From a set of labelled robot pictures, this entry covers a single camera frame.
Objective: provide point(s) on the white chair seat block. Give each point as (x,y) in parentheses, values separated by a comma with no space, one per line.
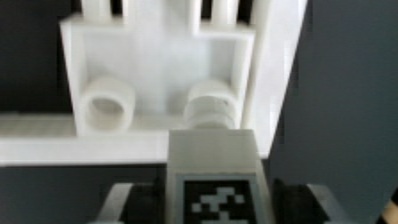
(156,58)

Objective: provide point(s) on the white short leg block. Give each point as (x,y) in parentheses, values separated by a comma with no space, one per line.
(215,189)

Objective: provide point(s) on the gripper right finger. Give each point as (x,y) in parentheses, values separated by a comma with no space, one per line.
(304,204)

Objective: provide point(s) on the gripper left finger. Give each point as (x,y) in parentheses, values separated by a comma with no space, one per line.
(131,204)

